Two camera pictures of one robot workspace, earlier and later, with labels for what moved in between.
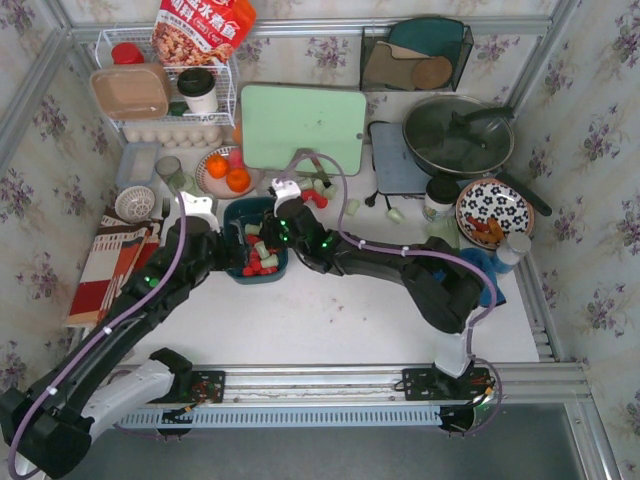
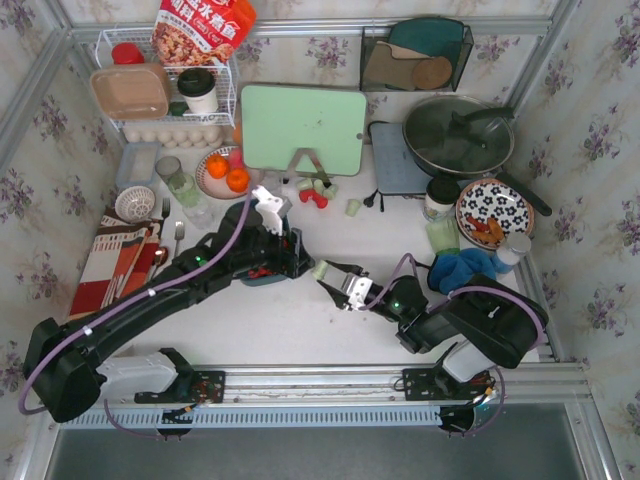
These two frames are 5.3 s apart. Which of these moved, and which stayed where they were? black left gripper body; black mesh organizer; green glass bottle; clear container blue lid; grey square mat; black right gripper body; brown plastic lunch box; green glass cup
Moved: black left gripper body; black right gripper body
Stayed: green glass cup; black mesh organizer; brown plastic lunch box; green glass bottle; clear container blue lid; grey square mat
